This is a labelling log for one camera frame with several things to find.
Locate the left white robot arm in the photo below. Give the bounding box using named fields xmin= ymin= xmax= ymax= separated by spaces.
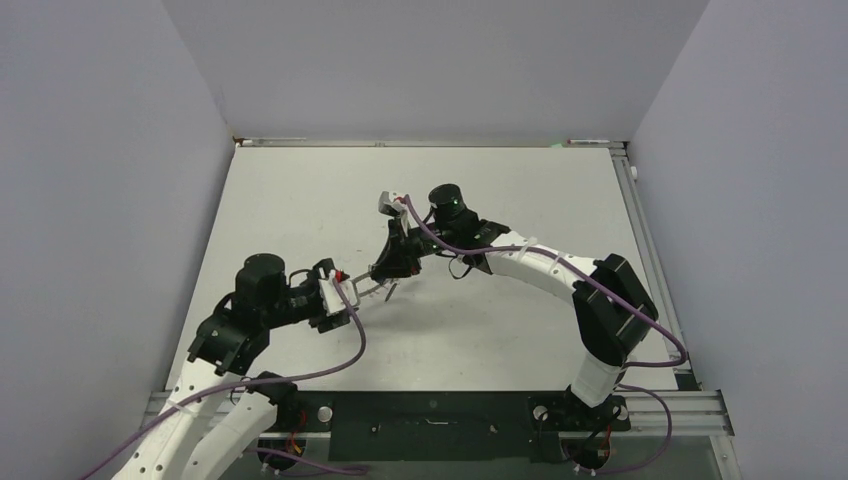
xmin=115 ymin=253 xmax=359 ymax=479

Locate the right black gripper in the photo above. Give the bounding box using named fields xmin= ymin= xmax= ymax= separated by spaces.
xmin=371 ymin=217 xmax=457 ymax=279

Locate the metal perforated ring disc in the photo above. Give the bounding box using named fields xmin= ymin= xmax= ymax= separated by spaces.
xmin=350 ymin=272 xmax=400 ymax=305

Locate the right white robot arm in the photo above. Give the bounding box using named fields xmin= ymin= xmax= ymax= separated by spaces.
xmin=369 ymin=184 xmax=657 ymax=428

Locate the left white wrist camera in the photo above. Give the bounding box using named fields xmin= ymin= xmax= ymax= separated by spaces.
xmin=319 ymin=270 xmax=359 ymax=316

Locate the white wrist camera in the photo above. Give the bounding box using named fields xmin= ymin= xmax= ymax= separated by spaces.
xmin=377 ymin=191 xmax=408 ymax=218
xmin=319 ymin=270 xmax=359 ymax=316

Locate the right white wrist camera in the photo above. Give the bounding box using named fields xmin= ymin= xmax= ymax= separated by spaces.
xmin=377 ymin=191 xmax=408 ymax=218

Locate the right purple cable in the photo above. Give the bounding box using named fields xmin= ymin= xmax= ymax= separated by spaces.
xmin=401 ymin=193 xmax=690 ymax=477

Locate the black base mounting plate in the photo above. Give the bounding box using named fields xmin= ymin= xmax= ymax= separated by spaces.
xmin=258 ymin=391 xmax=631 ymax=463

